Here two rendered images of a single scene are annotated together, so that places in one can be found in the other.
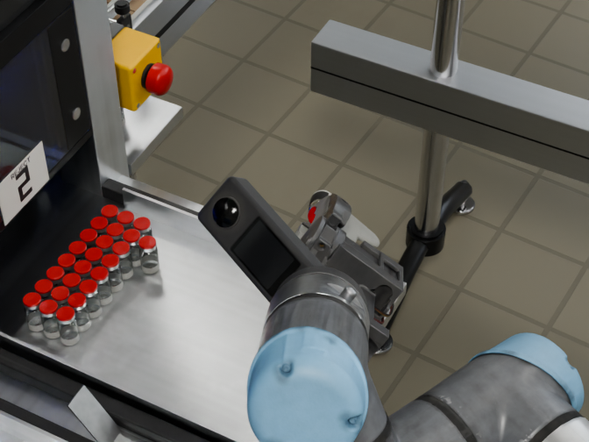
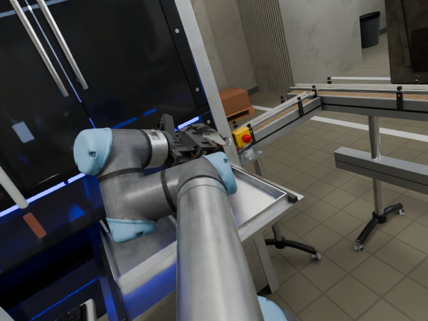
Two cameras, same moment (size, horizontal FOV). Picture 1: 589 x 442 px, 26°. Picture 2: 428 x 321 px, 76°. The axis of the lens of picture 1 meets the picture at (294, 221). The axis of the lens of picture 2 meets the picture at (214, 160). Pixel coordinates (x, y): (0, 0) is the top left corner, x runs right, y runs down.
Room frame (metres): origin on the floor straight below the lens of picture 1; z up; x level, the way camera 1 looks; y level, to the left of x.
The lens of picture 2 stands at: (0.26, -0.43, 1.48)
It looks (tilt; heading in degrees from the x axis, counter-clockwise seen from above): 25 degrees down; 40
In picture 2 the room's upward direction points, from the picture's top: 20 degrees counter-clockwise
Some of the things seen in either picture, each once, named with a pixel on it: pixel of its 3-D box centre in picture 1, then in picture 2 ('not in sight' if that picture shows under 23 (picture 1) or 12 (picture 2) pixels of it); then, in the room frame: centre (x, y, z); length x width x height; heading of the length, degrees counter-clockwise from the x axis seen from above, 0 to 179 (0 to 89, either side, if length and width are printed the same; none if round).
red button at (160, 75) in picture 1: (155, 78); (246, 138); (1.24, 0.17, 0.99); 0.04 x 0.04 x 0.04; 63
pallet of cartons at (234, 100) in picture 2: not in sight; (213, 102); (4.02, 2.32, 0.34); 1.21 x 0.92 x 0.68; 149
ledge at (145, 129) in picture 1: (113, 124); (244, 156); (1.29, 0.24, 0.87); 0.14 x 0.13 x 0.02; 63
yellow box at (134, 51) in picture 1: (124, 67); (240, 136); (1.26, 0.21, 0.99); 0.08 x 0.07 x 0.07; 63
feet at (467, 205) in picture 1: (423, 249); (379, 221); (1.80, -0.27, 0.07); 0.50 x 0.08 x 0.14; 153
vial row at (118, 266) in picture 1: (106, 279); not in sight; (0.98, 0.22, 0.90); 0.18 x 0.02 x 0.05; 152
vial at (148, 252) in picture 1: (148, 254); not in sight; (1.02, 0.17, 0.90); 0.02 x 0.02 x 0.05
